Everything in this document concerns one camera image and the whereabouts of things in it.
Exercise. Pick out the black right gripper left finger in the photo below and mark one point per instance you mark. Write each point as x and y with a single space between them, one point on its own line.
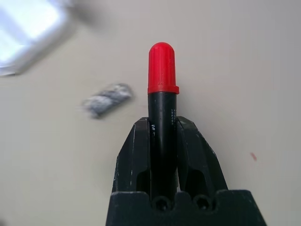
134 160

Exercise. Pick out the white plastic pencil case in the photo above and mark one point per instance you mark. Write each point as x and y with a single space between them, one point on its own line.
28 35

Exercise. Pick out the black marker with red cap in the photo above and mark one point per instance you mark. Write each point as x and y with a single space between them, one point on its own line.
162 99

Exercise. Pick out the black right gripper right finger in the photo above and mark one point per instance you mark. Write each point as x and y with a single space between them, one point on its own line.
200 160

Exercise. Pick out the black and white eraser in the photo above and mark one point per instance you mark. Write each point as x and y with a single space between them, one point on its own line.
108 100

